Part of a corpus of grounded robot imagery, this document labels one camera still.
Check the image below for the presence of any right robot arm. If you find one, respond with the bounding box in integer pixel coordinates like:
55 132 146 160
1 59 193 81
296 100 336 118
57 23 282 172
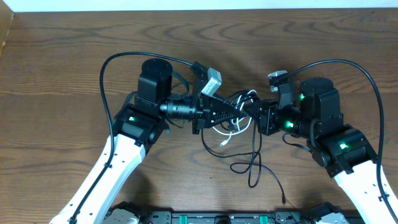
244 78 397 223

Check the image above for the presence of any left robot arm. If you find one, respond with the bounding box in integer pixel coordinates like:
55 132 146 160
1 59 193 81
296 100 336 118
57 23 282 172
51 55 241 223

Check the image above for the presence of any thick black USB cable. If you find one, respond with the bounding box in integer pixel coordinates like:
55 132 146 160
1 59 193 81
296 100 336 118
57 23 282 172
200 90 264 189

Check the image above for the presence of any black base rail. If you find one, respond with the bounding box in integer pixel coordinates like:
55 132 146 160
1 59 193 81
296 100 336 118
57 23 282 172
103 202 364 224

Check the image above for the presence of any white USB cable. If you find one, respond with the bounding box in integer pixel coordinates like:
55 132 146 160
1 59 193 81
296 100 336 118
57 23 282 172
212 89 258 147

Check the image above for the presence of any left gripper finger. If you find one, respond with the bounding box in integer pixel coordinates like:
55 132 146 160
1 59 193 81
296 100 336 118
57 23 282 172
210 113 246 128
210 98 243 115

